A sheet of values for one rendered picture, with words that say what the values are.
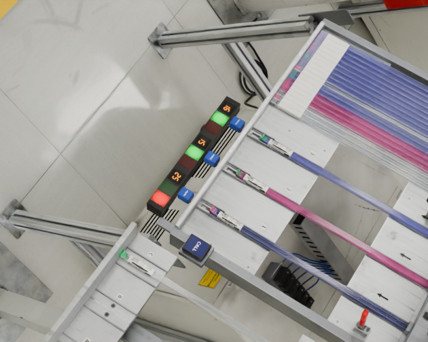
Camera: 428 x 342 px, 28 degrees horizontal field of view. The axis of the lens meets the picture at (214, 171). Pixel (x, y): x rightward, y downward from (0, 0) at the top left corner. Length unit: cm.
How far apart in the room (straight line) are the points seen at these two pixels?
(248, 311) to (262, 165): 42
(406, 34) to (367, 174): 94
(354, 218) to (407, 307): 61
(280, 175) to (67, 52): 87
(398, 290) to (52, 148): 112
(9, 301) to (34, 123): 51
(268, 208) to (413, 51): 156
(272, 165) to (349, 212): 52
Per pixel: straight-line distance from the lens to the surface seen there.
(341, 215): 240
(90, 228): 211
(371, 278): 188
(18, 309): 230
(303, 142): 199
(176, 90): 276
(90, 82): 257
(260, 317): 222
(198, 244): 181
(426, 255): 194
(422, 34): 325
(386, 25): 330
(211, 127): 200
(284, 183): 194
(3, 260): 245
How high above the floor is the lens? 216
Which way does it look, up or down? 49 degrees down
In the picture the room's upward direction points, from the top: 95 degrees clockwise
